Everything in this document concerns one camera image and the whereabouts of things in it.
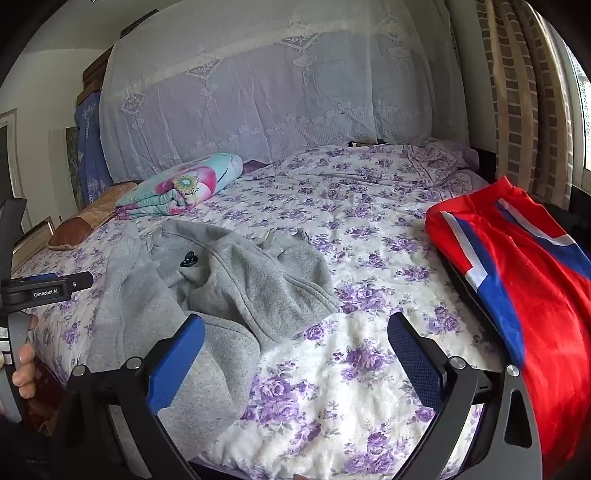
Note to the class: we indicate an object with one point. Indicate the small black clip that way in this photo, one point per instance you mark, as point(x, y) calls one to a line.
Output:
point(188, 259)

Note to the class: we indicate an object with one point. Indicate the beige checked curtain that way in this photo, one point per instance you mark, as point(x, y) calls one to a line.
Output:
point(517, 92)

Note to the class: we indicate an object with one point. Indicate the brown wooden furniture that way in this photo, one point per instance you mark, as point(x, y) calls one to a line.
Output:
point(97, 69)

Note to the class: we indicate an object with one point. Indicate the blue patterned cloth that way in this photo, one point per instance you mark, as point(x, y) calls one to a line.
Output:
point(90, 152)

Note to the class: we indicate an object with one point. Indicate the folded teal pink floral blanket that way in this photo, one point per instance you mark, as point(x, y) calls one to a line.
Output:
point(194, 184)

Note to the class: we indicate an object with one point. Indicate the purple floral bed sheet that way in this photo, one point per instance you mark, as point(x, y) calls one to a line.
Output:
point(369, 230)

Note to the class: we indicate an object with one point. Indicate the white framed glass door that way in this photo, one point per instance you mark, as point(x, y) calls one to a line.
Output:
point(11, 157)

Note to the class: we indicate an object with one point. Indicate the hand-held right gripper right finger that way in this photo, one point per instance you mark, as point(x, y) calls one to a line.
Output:
point(415, 364)

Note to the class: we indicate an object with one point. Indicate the dark patterned panel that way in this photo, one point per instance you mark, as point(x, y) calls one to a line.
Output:
point(74, 161)

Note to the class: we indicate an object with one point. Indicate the grey fleece sweatshirt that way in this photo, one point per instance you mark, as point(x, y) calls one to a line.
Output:
point(258, 286)

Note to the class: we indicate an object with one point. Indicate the red blue white garment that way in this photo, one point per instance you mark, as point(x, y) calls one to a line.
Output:
point(545, 286)

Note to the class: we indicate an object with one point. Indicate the purple floral pillow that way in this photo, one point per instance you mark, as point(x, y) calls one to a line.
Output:
point(438, 161)

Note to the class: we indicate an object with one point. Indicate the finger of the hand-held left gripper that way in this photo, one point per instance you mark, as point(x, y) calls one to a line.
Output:
point(76, 279)

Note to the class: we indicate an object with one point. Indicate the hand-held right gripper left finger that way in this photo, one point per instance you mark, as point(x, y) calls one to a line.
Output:
point(178, 364)

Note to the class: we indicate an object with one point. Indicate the person's dark jacket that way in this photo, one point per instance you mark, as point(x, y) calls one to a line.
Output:
point(18, 447)

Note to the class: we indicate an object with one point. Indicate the person's left hand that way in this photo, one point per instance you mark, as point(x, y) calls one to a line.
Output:
point(24, 369)

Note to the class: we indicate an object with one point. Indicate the window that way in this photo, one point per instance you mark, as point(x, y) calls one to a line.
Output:
point(582, 120)

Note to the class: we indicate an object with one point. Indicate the golden bed frame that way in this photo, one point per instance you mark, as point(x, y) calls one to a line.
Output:
point(32, 236)

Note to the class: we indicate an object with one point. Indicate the brown pillow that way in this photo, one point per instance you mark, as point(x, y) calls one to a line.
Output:
point(83, 221)

